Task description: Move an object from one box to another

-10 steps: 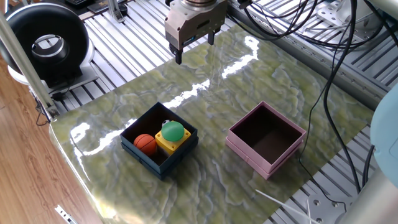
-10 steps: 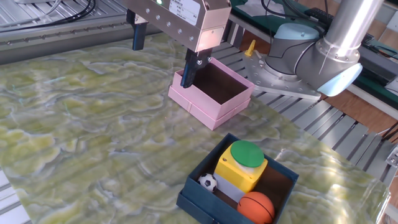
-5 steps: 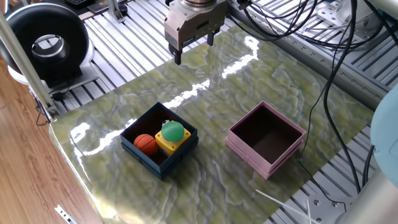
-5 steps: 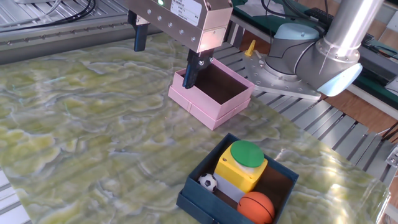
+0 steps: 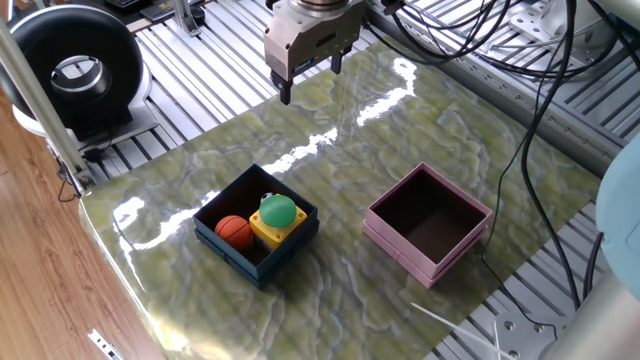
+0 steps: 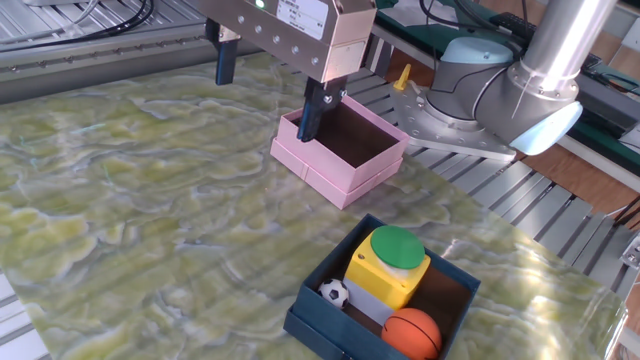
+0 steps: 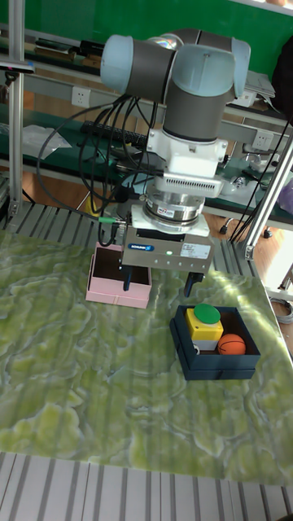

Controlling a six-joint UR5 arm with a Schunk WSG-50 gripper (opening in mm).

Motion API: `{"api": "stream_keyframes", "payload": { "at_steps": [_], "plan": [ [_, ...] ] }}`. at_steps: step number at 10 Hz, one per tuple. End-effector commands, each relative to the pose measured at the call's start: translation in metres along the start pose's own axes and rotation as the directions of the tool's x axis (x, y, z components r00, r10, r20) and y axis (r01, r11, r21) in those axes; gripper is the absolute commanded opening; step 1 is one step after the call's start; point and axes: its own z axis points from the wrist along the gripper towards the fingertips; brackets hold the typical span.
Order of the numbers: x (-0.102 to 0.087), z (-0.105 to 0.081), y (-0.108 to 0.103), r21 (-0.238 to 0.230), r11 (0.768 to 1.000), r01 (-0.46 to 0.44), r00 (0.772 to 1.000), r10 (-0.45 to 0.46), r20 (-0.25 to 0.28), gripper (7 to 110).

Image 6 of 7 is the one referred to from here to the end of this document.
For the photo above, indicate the white zip tie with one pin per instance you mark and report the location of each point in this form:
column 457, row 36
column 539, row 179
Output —
column 517, row 92

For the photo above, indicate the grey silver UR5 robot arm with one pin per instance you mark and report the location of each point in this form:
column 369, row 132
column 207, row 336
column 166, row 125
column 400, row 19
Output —
column 500, row 100

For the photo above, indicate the white plastic sheet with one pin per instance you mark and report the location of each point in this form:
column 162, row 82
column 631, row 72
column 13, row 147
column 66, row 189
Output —
column 410, row 12

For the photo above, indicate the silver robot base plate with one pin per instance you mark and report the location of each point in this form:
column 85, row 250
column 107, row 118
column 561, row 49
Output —
column 430, row 130

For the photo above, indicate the pink cardboard box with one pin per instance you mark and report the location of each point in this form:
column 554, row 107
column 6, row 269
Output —
column 325, row 170

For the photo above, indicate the small yellow plastic piece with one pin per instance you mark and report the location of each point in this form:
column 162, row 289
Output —
column 402, row 77

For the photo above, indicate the small toy soccer ball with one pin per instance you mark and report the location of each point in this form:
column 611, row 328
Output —
column 333, row 292

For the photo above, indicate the green marble pattern mat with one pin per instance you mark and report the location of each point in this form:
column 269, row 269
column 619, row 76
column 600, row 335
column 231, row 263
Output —
column 150, row 200

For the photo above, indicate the dark blue cardboard box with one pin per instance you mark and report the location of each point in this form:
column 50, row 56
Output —
column 320, row 315

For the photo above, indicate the grey aluminium rail beam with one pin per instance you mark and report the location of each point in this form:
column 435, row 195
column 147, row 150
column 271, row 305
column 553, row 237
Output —
column 100, row 65

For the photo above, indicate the orange toy basketball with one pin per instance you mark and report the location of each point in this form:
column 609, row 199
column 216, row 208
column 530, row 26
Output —
column 410, row 332

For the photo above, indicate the black keyboard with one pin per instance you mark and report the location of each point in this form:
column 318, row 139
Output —
column 510, row 22

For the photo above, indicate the silver corner bracket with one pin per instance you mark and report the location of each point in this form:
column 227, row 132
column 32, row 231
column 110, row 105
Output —
column 632, row 255

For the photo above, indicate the yellow push button green cap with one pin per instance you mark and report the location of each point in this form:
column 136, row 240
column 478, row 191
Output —
column 375, row 270

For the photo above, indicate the silver Schunk gripper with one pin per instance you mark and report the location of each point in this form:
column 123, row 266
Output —
column 300, row 35

